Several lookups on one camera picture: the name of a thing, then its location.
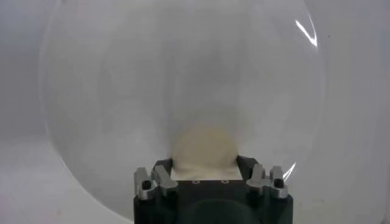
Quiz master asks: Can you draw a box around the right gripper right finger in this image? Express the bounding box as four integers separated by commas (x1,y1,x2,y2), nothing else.
236,155,289,200

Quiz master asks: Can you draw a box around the white steamed baozi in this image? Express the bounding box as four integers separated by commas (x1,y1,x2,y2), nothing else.
169,124,242,181

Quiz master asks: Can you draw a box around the white round plate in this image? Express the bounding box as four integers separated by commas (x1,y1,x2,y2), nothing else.
38,0,324,223

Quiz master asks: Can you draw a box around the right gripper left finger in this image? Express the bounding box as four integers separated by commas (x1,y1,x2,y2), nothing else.
133,157,180,201

